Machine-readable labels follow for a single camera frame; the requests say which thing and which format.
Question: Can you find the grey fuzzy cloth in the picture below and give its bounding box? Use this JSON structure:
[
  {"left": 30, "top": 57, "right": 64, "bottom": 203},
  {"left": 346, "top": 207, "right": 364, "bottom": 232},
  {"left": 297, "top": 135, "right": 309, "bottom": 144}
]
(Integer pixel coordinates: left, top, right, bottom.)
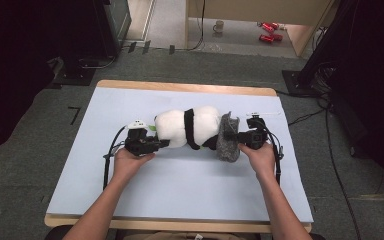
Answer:
[{"left": 215, "top": 111, "right": 241, "bottom": 164}]

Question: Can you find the person's right hand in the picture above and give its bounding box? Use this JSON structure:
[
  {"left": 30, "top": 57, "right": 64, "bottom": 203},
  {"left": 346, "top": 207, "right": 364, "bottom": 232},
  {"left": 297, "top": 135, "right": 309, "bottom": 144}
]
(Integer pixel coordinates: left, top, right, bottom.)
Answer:
[{"left": 237, "top": 141, "right": 278, "bottom": 184}]

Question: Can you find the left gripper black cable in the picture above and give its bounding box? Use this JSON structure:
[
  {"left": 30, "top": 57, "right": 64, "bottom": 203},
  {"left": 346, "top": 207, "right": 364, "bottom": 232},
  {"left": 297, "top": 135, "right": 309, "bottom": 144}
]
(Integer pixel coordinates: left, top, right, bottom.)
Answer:
[{"left": 102, "top": 125, "right": 128, "bottom": 192}]

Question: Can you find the light wooden desk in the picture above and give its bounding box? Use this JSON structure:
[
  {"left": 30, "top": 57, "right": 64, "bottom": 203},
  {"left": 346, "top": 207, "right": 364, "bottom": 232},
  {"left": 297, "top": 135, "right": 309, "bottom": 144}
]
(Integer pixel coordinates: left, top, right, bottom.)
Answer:
[{"left": 184, "top": 0, "right": 335, "bottom": 58}]

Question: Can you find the black floor cable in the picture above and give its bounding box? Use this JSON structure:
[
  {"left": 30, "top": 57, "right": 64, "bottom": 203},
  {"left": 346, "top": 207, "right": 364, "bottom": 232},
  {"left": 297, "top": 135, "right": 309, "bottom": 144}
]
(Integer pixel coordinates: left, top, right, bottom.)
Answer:
[{"left": 276, "top": 89, "right": 363, "bottom": 240}]

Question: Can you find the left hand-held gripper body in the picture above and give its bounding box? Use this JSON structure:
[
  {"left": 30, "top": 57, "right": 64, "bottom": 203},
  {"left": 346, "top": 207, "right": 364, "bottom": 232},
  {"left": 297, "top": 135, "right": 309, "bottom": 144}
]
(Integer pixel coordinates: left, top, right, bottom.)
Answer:
[{"left": 123, "top": 119, "right": 155, "bottom": 158}]

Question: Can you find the black hanging cable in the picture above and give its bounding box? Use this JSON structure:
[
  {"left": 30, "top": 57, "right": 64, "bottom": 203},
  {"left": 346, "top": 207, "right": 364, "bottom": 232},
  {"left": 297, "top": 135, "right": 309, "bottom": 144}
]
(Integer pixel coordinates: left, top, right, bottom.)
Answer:
[{"left": 171, "top": 0, "right": 207, "bottom": 53}]

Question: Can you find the black metal stand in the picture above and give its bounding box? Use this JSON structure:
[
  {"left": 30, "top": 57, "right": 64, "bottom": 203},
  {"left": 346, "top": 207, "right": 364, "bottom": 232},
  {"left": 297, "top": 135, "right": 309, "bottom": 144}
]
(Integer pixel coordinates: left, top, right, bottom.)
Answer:
[{"left": 281, "top": 0, "right": 351, "bottom": 98}]

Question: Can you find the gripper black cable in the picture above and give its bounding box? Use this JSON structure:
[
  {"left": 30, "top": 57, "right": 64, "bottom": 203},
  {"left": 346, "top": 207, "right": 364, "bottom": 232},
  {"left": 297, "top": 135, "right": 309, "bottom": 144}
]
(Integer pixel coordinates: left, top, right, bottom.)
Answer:
[
  {"left": 256, "top": 120, "right": 285, "bottom": 186},
  {"left": 102, "top": 125, "right": 128, "bottom": 192}
]

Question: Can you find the panda plush toy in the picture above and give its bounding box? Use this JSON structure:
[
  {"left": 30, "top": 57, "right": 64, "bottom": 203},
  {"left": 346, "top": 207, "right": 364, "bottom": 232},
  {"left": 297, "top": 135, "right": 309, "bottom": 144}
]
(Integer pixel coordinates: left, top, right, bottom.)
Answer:
[{"left": 148, "top": 105, "right": 223, "bottom": 152}]

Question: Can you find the person's left hand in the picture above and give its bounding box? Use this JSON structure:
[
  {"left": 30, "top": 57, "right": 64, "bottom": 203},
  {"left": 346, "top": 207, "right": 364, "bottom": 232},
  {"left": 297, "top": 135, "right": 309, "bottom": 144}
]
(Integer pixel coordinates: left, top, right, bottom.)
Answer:
[{"left": 113, "top": 147, "right": 157, "bottom": 184}]

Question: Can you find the beige mug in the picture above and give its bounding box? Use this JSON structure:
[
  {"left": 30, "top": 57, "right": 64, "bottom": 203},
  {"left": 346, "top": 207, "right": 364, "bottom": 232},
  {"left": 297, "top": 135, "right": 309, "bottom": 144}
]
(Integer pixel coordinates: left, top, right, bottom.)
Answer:
[{"left": 212, "top": 19, "right": 225, "bottom": 34}]

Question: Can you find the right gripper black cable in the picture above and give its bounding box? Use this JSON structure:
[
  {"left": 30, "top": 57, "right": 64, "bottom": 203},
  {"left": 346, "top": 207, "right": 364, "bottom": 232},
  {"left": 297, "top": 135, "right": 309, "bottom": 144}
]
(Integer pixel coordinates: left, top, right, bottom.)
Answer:
[{"left": 256, "top": 120, "right": 285, "bottom": 186}]

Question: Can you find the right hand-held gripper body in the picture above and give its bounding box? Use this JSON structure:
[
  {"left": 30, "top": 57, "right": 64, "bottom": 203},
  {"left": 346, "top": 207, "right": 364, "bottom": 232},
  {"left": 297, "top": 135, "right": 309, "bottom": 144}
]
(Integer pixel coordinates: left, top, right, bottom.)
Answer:
[{"left": 238, "top": 111, "right": 282, "bottom": 151}]

